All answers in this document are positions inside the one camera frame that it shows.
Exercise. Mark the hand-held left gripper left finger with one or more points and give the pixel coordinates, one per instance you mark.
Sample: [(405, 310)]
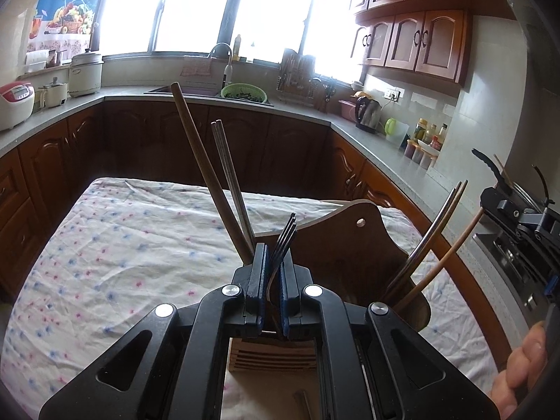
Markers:
[(258, 280)]

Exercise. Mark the large white cooker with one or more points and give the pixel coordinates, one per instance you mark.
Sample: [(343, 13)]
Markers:
[(86, 74)]

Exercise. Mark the steel electric kettle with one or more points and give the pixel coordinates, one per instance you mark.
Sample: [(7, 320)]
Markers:
[(368, 116)]

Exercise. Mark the wooden upper cabinets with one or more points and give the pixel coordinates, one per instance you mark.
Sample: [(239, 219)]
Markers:
[(415, 43)]

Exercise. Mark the checked dishcloth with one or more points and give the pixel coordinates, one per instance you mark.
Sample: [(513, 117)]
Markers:
[(195, 68)]

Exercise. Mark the person's right hand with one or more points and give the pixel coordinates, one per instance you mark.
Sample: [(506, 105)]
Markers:
[(520, 372)]

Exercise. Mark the metal faucet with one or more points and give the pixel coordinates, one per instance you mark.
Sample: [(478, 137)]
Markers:
[(227, 65)]

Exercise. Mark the wooden utensil holder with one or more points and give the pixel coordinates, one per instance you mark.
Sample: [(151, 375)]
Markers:
[(350, 262)]

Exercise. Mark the long dark wooden stick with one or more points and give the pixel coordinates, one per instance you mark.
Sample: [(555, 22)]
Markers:
[(202, 162)]

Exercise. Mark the light bamboo chopstick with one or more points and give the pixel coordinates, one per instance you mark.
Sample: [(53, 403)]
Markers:
[(457, 203)]

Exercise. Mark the gas stove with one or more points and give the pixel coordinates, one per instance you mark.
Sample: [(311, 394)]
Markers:
[(507, 258)]

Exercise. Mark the green white jug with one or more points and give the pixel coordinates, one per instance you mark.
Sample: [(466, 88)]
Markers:
[(396, 132)]

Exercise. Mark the fruit wall poster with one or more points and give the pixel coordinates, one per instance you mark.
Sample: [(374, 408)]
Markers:
[(65, 4)]

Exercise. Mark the floral white tablecloth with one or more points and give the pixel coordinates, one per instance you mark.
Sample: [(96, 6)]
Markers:
[(131, 249)]

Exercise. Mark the black wok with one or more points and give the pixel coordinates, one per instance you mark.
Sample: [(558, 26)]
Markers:
[(490, 166)]

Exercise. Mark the dish rack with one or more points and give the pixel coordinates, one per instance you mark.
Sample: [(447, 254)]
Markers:
[(296, 76)]

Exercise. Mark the group of sauce bottles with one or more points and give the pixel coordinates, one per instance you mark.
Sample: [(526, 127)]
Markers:
[(426, 144)]

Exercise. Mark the wall socket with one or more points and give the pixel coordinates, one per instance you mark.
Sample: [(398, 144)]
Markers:
[(393, 94)]

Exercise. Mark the kitchen window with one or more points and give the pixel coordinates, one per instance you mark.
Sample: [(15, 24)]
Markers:
[(197, 8)]

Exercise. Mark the green colander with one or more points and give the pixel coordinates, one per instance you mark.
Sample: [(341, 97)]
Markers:
[(243, 92)]

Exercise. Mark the red white rice cooker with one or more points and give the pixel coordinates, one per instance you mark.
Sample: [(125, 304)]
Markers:
[(15, 105)]

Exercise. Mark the grey countertop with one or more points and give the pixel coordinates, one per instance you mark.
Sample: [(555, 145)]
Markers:
[(350, 131)]

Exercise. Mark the wooden base cabinets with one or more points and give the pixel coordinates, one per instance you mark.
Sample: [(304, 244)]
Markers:
[(144, 140)]

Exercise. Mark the small white electric pot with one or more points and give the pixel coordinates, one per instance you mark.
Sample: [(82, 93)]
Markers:
[(54, 92)]

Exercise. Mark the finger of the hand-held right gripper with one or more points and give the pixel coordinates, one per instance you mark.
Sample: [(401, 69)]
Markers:
[(498, 205)]

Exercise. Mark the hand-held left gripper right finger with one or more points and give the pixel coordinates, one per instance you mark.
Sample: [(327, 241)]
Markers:
[(288, 288)]

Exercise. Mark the kitchen sink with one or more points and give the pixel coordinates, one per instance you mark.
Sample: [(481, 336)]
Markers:
[(183, 91)]

